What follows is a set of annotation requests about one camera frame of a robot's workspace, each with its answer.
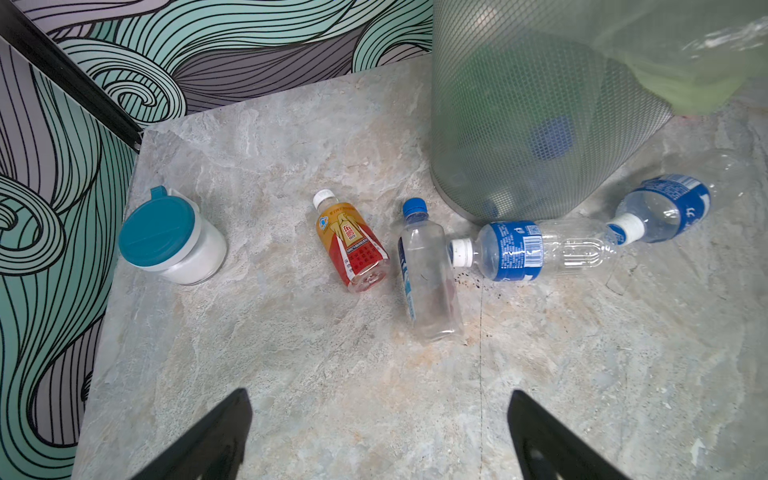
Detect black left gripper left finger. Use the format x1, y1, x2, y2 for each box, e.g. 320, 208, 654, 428
134, 388, 253, 479

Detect red yellow label tea bottle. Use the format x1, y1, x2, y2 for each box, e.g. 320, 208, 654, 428
313, 189, 390, 293

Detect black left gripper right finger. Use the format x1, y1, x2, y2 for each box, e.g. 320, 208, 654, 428
507, 389, 629, 480

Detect white jar teal lid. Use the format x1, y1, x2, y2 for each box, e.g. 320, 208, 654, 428
118, 185, 228, 285

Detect grey mesh waste bin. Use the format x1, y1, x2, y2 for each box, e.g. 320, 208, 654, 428
430, 1, 671, 222

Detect green plastic bin liner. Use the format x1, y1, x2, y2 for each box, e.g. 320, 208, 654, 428
532, 1, 767, 115

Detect clear bottle blue chinese label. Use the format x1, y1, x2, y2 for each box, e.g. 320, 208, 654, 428
607, 149, 754, 245

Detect black left corner post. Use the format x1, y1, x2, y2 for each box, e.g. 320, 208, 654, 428
1, 0, 143, 152

